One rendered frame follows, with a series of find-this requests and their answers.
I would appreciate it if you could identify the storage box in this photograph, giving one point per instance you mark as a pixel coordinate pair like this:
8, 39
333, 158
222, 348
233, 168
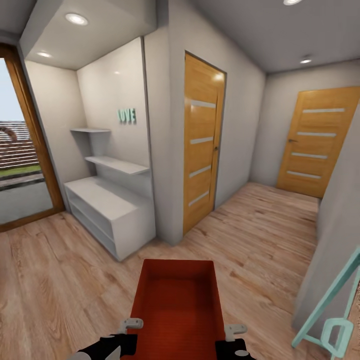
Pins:
179, 303

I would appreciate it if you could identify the standing mirror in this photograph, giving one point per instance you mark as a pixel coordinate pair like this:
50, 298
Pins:
347, 345

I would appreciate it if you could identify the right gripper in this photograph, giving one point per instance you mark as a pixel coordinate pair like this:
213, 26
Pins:
223, 347

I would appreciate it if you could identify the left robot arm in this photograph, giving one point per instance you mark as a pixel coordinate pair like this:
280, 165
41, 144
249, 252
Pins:
112, 347

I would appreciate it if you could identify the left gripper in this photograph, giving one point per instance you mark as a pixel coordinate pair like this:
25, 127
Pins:
129, 344

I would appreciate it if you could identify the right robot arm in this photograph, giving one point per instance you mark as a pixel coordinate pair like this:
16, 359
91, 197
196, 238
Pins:
233, 348

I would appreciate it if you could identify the decorative sign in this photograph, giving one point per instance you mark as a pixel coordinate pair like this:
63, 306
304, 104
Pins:
126, 114

